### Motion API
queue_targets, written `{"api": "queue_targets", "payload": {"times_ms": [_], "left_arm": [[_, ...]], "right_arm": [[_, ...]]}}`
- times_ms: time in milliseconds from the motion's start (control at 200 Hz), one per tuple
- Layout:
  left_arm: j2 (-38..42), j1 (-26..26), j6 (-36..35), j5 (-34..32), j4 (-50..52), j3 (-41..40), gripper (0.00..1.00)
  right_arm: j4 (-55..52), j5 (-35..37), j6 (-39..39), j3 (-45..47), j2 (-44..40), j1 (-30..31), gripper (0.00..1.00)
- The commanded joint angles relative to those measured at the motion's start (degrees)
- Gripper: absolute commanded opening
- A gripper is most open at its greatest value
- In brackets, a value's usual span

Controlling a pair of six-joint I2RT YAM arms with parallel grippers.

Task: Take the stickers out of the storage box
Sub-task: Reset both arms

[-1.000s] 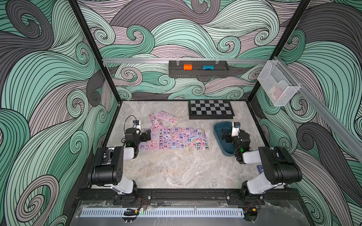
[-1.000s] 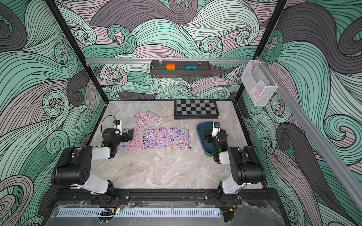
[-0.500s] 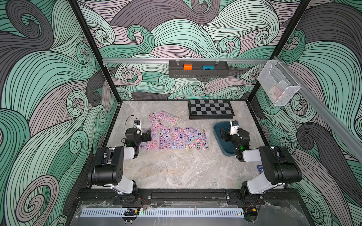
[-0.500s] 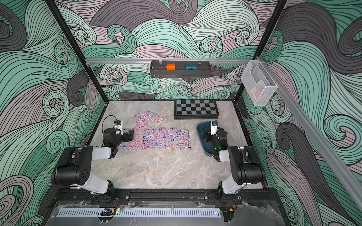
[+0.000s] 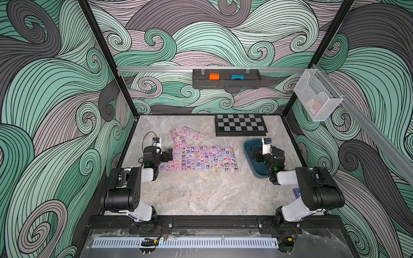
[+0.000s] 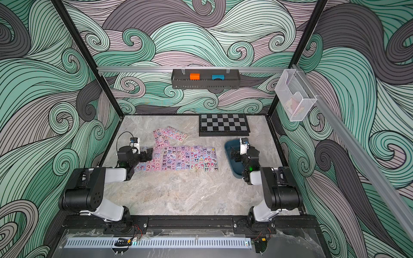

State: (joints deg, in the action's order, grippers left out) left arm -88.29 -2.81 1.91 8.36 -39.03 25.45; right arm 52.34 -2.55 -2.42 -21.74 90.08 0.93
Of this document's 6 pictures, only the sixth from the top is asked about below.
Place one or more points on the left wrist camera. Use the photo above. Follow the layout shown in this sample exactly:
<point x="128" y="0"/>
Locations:
<point x="135" y="145"/>

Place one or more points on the aluminium rail back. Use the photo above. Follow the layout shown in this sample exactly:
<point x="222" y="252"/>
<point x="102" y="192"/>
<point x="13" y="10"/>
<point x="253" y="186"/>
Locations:
<point x="169" y="69"/>

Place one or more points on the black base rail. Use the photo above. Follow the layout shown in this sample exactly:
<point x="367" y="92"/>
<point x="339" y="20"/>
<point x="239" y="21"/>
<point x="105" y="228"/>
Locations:
<point x="148" y="224"/>

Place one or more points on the black corner frame post left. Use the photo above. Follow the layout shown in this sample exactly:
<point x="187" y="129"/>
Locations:
<point x="70" y="26"/>

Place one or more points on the black corner frame post right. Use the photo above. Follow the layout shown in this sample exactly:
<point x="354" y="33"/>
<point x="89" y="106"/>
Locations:
<point x="308" y="15"/>

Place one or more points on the black corner frame post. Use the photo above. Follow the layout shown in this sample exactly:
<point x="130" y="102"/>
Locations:
<point x="70" y="26"/>
<point x="308" y="15"/>

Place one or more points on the white perforated cable duct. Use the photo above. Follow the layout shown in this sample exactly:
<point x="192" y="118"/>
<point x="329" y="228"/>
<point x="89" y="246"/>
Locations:
<point x="162" y="242"/>

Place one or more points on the teal plastic storage box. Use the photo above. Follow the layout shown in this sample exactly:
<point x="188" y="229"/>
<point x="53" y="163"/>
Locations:
<point x="232" y="149"/>

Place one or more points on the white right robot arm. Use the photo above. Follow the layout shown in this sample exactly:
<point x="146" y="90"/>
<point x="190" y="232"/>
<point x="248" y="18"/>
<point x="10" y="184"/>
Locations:
<point x="279" y="194"/>

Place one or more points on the orange block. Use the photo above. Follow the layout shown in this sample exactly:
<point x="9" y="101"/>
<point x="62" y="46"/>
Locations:
<point x="195" y="76"/>

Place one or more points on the pink sticker sheet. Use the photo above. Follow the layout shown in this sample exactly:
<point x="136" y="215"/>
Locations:
<point x="144" y="166"/>
<point x="155" y="164"/>
<point x="197" y="157"/>
<point x="174" y="134"/>
<point x="161" y="139"/>
<point x="210" y="159"/>
<point x="184" y="160"/>
<point x="169" y="158"/>

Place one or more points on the black and grey chessboard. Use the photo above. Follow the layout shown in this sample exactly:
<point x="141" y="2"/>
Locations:
<point x="223" y="125"/>

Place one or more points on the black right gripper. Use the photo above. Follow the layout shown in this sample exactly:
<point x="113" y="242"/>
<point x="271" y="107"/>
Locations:
<point x="239" y="157"/>

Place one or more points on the black wall-mounted tray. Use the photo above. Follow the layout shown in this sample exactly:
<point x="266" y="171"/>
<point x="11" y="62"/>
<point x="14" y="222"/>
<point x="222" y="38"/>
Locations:
<point x="182" y="81"/>

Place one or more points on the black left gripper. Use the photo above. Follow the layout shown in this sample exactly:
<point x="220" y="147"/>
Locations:
<point x="149" y="155"/>

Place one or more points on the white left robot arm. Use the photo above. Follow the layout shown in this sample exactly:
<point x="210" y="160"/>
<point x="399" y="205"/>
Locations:
<point x="84" y="191"/>

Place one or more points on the clear plastic wall holder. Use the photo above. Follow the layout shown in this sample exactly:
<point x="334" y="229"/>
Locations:
<point x="294" y="94"/>

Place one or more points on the aluminium rail right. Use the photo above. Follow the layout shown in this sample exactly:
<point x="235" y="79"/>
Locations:
<point x="401" y="211"/>

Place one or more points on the aluminium rail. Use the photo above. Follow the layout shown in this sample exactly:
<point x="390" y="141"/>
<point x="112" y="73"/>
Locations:
<point x="401" y="211"/>
<point x="169" y="69"/>

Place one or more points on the teal block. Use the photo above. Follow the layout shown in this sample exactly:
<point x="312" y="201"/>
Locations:
<point x="218" y="77"/>

